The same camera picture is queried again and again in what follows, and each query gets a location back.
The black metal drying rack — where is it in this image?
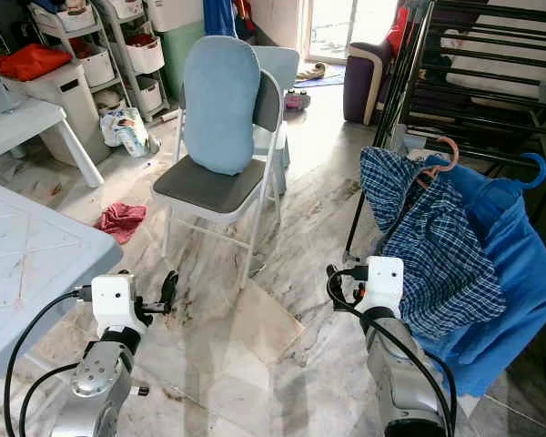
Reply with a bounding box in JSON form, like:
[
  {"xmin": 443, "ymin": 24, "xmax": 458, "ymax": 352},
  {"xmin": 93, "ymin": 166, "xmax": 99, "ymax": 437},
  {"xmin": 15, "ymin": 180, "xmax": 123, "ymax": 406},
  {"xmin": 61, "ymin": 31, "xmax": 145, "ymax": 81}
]
[{"xmin": 346, "ymin": 0, "xmax": 546, "ymax": 267}]

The grey white folding chair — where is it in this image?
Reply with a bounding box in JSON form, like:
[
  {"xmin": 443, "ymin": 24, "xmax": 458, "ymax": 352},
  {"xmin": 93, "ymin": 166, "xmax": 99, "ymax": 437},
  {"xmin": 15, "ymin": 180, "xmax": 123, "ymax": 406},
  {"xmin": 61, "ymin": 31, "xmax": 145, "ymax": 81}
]
[{"xmin": 153, "ymin": 46, "xmax": 288, "ymax": 290}]

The small pink toy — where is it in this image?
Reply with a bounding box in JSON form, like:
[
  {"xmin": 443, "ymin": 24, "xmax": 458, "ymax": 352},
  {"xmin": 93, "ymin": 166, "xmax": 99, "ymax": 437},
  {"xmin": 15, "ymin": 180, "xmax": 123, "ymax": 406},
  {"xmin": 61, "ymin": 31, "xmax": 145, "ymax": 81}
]
[{"xmin": 284, "ymin": 91, "xmax": 310, "ymax": 112}]

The red bag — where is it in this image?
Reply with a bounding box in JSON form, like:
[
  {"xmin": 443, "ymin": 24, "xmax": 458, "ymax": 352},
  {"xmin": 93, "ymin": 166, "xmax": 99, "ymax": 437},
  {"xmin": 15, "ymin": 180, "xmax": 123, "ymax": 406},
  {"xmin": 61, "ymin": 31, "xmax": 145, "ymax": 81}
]
[{"xmin": 0, "ymin": 44, "xmax": 72, "ymax": 83}]

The blue plaid shirt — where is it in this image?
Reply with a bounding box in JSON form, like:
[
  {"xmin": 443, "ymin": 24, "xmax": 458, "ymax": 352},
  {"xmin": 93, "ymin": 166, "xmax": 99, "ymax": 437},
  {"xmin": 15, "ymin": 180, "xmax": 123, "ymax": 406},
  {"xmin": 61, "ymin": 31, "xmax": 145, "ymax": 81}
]
[{"xmin": 359, "ymin": 146, "xmax": 509, "ymax": 340}]

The bright blue garment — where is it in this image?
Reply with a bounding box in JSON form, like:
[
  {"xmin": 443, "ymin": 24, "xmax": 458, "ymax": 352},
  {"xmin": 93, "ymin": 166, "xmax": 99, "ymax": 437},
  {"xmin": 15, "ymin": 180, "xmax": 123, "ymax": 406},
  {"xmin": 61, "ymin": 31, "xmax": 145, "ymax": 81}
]
[{"xmin": 426, "ymin": 157, "xmax": 546, "ymax": 397}]

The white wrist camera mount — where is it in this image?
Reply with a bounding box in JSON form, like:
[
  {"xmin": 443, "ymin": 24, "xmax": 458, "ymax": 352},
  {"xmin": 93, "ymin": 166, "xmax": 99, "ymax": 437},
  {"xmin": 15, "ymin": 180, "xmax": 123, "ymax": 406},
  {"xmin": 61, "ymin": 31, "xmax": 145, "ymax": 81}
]
[
  {"xmin": 91, "ymin": 273, "xmax": 142, "ymax": 333},
  {"xmin": 364, "ymin": 256, "xmax": 405, "ymax": 318}
]

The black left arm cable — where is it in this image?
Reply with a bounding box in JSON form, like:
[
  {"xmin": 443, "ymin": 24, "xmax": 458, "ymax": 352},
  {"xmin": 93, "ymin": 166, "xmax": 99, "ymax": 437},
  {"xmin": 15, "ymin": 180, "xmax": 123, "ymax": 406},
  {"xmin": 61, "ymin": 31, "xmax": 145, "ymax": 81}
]
[{"xmin": 3, "ymin": 286, "xmax": 96, "ymax": 437}]

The white printed package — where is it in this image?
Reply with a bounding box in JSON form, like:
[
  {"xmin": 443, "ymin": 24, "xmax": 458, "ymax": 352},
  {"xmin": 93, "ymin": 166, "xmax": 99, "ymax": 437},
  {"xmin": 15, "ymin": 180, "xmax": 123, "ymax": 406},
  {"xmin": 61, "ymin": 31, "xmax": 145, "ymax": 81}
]
[{"xmin": 100, "ymin": 107, "xmax": 151, "ymax": 158}]

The blue plastic hanger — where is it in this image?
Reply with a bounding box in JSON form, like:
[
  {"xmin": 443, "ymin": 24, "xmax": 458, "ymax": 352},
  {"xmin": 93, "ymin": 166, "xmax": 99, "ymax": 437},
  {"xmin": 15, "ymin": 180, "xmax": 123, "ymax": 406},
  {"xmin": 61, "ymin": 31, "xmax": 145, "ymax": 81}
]
[{"xmin": 517, "ymin": 152, "xmax": 546, "ymax": 189}]

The pink plastic hanger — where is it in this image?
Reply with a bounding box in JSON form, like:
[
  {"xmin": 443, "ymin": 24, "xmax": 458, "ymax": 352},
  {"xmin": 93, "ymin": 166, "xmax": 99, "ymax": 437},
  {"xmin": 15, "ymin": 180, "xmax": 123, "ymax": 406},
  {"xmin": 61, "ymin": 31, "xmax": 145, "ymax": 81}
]
[{"xmin": 417, "ymin": 137, "xmax": 461, "ymax": 188}]

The blue door mat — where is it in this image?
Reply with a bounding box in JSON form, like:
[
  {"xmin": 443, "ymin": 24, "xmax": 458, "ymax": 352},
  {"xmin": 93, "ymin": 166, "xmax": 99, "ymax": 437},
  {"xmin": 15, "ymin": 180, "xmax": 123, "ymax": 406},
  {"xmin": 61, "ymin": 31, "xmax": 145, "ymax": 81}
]
[{"xmin": 293, "ymin": 62, "xmax": 347, "ymax": 89}]

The white basket shelf rack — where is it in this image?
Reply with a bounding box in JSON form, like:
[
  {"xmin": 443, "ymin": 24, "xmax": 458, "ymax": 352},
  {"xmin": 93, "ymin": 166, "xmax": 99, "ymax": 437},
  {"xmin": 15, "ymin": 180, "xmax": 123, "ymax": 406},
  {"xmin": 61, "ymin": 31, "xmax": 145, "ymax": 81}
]
[{"xmin": 27, "ymin": 0, "xmax": 169, "ymax": 124}]

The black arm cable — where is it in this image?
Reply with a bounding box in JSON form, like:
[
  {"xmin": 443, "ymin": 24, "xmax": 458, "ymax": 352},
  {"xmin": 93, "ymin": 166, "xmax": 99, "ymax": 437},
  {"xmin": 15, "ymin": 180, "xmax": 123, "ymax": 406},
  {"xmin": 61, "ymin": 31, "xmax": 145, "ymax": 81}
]
[
  {"xmin": 326, "ymin": 262, "xmax": 458, "ymax": 434},
  {"xmin": 3, "ymin": 286, "xmax": 96, "ymax": 437}
]

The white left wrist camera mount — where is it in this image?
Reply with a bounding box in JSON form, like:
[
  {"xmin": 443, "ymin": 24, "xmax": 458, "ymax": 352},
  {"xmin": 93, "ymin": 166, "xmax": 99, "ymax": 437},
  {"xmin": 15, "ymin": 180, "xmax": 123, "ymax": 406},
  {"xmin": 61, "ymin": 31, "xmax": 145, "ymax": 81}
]
[{"xmin": 91, "ymin": 273, "xmax": 142, "ymax": 333}]

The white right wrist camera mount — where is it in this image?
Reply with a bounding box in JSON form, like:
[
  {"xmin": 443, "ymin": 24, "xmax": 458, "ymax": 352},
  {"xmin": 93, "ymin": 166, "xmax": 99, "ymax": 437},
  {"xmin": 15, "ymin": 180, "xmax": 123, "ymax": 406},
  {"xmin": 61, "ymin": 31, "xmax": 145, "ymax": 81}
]
[{"xmin": 364, "ymin": 256, "xmax": 405, "ymax": 318}]

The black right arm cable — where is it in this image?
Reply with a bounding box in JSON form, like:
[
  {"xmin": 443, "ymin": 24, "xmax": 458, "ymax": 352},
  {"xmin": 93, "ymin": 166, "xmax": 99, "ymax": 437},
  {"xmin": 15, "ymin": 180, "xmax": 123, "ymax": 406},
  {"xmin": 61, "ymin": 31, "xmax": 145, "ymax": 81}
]
[{"xmin": 326, "ymin": 262, "xmax": 458, "ymax": 434}]

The dark blue hanging cloth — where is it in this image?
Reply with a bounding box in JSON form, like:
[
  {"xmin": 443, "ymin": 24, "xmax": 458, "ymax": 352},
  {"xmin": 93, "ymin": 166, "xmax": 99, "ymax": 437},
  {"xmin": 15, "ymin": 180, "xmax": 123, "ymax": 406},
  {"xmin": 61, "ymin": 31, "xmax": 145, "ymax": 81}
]
[{"xmin": 202, "ymin": 0, "xmax": 238, "ymax": 39}]

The light blue back cushion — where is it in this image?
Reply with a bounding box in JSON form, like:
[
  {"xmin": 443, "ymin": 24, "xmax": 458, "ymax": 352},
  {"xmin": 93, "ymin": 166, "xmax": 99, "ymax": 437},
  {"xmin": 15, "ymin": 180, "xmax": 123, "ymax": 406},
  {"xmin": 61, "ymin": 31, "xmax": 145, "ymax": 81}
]
[{"xmin": 182, "ymin": 36, "xmax": 263, "ymax": 177}]

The green white storage cabinet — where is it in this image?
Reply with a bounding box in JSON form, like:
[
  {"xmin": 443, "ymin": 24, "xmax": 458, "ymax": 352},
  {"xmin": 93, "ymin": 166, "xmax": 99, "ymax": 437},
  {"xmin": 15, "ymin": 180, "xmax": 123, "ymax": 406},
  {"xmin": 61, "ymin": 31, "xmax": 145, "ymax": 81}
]
[{"xmin": 159, "ymin": 0, "xmax": 207, "ymax": 101}]

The red cloth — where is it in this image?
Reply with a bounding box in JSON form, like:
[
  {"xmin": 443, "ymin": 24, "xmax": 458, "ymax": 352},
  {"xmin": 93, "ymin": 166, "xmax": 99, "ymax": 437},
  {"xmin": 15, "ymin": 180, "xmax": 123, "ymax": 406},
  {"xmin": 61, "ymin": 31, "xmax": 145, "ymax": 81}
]
[{"xmin": 96, "ymin": 202, "xmax": 148, "ymax": 245}]

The purple armchair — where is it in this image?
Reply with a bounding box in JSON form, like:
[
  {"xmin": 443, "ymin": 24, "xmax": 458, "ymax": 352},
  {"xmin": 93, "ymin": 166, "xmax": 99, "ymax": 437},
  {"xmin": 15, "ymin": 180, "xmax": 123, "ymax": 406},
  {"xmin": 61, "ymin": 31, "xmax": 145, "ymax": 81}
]
[{"xmin": 343, "ymin": 41, "xmax": 401, "ymax": 127}]

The white waste bin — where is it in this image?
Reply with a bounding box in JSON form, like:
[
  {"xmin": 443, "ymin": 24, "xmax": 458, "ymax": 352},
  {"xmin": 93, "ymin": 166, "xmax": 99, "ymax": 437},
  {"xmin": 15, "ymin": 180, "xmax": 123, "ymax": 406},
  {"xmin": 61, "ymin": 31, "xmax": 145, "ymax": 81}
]
[{"xmin": 27, "ymin": 62, "xmax": 101, "ymax": 167}]

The small white side table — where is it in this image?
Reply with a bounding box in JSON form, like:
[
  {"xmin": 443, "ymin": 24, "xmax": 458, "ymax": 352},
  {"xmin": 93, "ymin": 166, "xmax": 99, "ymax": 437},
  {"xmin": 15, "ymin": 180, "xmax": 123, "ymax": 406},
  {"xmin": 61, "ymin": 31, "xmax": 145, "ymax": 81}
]
[{"xmin": 0, "ymin": 91, "xmax": 106, "ymax": 189}]

